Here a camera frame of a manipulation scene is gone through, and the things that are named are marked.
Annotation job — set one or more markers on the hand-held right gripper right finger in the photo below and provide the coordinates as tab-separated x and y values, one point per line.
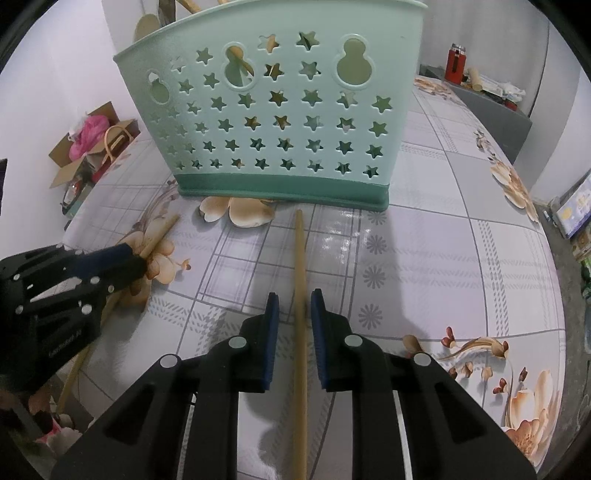
318	337

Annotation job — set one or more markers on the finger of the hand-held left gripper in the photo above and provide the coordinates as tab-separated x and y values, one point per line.
106	261
124	277

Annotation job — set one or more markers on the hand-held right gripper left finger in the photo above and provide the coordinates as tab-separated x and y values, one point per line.
272	337

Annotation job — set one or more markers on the long wooden chopstick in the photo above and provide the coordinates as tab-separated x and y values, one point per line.
300	258
161	233

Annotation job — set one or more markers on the mint green utensil basket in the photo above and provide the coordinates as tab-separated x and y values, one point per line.
286	187

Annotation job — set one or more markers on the cardboard box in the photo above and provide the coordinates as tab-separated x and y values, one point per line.
62	173

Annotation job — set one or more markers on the red gift bag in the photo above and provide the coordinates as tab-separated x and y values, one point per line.
107	143

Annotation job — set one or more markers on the floral grey tablecloth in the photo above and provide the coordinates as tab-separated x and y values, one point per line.
415	254

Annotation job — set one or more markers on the pink plastic bag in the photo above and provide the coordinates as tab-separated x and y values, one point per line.
90	134

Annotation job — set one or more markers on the grey cabinet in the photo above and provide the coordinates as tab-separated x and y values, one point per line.
498	120

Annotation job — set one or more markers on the plastic wrapped pack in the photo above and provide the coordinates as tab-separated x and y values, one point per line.
575	207

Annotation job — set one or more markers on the cream paper roll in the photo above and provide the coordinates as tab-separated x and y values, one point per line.
475	79

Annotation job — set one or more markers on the red thermos bottle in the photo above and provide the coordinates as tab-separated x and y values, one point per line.
455	64

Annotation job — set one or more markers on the crumpled white paper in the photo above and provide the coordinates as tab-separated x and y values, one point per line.
508	90

